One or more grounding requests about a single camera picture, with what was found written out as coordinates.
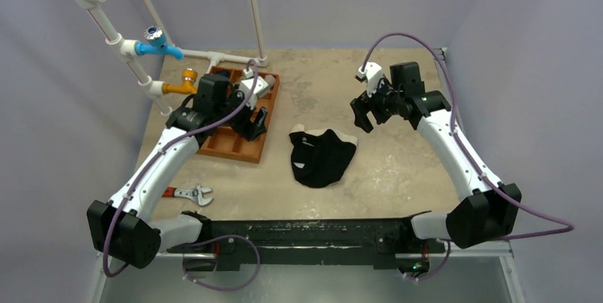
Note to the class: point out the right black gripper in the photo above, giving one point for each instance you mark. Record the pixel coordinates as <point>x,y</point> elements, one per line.
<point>370,104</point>

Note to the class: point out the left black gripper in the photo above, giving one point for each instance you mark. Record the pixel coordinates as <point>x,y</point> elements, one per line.
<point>247,128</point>

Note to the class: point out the orange compartment tray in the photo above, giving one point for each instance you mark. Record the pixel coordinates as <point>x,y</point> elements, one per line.
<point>226,144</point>

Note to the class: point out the black underwear white waistband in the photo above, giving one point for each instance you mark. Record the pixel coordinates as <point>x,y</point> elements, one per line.
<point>320,157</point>

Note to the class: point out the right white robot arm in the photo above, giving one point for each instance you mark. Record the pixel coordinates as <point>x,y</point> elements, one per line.
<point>485,211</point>

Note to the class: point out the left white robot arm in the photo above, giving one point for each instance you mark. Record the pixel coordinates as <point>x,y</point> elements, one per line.
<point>121,227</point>

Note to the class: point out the rolled pink underwear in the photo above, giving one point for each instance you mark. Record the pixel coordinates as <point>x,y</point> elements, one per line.
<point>269,78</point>

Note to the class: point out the rolled navy blue underwear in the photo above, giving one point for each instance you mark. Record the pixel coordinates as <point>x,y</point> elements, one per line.
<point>223,74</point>

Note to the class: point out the orange plastic faucet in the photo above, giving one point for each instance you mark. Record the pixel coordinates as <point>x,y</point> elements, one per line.
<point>187,87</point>

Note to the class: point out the blue plastic faucet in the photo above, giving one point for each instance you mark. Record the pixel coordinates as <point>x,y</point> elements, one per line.
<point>157,44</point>

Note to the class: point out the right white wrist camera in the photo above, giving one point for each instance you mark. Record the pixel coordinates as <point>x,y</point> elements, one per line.
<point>371,74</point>

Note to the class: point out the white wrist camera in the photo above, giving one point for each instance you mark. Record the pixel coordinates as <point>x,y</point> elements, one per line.
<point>253,88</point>
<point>371,74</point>

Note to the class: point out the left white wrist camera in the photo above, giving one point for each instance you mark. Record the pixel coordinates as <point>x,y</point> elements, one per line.
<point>253,88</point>

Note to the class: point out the red handled adjustable wrench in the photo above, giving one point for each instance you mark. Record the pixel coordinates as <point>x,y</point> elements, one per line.
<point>199,194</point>

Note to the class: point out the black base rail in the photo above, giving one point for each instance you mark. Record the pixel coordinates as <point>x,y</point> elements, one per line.
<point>382,243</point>

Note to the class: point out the aluminium frame rails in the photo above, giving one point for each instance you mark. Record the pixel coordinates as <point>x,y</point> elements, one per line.
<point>485,273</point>

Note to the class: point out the white pvc pipe frame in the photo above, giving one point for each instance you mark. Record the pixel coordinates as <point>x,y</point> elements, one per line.
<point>124,50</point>

